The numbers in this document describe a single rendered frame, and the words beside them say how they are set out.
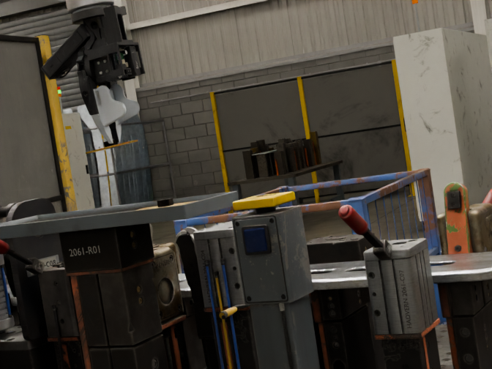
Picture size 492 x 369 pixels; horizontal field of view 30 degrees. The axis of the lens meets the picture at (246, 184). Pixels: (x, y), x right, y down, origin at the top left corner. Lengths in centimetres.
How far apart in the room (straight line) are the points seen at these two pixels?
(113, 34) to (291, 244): 51
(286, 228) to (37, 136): 426
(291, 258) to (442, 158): 833
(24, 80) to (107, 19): 385
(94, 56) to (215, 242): 36
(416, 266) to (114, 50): 57
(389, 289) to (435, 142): 822
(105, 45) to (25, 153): 374
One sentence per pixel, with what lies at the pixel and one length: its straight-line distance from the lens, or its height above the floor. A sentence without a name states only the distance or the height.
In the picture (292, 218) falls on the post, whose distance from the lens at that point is 115.
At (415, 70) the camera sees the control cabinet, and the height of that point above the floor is 163.
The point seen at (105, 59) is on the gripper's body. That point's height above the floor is 139.
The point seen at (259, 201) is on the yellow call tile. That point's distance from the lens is 113.
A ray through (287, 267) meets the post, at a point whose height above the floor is 107.
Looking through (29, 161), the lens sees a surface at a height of 128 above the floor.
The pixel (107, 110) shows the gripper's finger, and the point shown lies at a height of 131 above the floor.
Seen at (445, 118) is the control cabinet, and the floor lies 110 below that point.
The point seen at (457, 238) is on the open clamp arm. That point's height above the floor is 102.
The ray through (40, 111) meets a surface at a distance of 540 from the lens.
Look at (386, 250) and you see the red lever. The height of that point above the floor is 106.
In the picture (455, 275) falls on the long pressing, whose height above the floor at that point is 100.
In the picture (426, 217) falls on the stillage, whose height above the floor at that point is 72.
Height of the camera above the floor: 124
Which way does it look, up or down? 3 degrees down
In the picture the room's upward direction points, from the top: 9 degrees counter-clockwise
